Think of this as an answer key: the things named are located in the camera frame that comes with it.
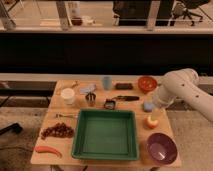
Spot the dark red background container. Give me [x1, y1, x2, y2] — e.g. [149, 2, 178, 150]
[71, 17, 83, 26]

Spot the black object on floor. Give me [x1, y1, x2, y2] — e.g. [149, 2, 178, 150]
[0, 123, 23, 135]

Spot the small metal cup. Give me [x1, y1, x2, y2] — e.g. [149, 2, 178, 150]
[85, 92, 96, 107]

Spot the white lidded jar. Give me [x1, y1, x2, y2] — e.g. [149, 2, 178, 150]
[60, 88, 75, 105]

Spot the blue sponge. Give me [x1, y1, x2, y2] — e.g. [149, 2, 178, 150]
[143, 102, 154, 112]

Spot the metal fork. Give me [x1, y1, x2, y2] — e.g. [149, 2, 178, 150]
[55, 114, 78, 119]

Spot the small black square dish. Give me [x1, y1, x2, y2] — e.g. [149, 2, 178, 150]
[104, 99, 116, 110]

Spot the dark brown rectangular block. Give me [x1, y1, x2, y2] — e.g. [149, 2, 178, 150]
[115, 83, 133, 90]

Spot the small beige spoon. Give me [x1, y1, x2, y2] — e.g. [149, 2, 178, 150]
[60, 81, 78, 89]

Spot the light blue cup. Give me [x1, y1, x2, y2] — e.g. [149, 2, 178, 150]
[102, 76, 112, 90]

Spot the black office chair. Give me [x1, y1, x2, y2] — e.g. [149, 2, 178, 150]
[170, 0, 211, 26]

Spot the purple bowl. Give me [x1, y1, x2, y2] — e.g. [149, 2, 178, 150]
[146, 133, 178, 165]

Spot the green plastic tray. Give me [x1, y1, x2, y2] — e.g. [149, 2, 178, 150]
[72, 109, 139, 161]

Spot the orange carrot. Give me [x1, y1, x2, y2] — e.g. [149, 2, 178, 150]
[34, 146, 62, 158]

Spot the bunch of red grapes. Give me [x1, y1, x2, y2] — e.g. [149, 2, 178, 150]
[41, 123, 74, 139]

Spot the orange fruit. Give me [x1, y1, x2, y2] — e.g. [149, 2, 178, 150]
[145, 116, 159, 129]

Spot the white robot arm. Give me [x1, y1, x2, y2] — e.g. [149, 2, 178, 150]
[152, 68, 213, 123]

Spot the red bowl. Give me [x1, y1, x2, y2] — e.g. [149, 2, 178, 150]
[138, 76, 157, 93]

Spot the black handled peeler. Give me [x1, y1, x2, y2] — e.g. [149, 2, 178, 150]
[112, 96, 140, 101]

